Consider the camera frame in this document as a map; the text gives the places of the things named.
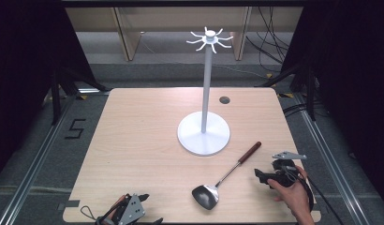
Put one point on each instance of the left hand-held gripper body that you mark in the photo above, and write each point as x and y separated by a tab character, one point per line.
130	211

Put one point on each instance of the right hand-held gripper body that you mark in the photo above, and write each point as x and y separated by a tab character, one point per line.
285	175

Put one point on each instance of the person's left hand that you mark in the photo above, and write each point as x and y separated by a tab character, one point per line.
115	205

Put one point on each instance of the person's right hand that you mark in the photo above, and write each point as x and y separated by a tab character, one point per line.
293	197

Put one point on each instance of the yellow black floor tape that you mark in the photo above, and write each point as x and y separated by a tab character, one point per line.
285	95

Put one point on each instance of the black metal stand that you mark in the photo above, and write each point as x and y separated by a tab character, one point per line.
311	97
56	100

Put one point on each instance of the white utensil rack stand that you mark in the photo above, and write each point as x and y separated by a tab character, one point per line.
206	78

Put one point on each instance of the dark curtain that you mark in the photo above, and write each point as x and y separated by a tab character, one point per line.
27	78
355	78

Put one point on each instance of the light wooden desk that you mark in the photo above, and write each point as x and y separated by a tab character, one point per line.
130	37

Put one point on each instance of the aluminium floor rail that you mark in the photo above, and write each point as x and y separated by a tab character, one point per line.
34	162
333	168

